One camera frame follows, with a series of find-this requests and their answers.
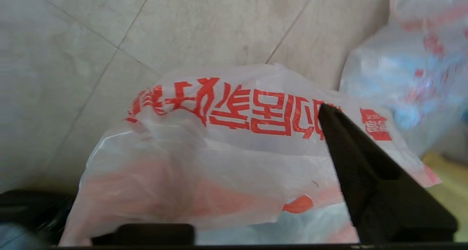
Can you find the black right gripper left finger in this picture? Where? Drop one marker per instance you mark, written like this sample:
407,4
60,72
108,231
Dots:
153,235

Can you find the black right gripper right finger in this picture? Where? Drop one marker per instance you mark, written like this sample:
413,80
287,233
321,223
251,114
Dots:
384,206

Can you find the white red-printed bin liner bag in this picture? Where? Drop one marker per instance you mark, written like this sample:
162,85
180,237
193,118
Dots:
219,169

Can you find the white red plastic bag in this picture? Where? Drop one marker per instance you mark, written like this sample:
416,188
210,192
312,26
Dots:
402,78

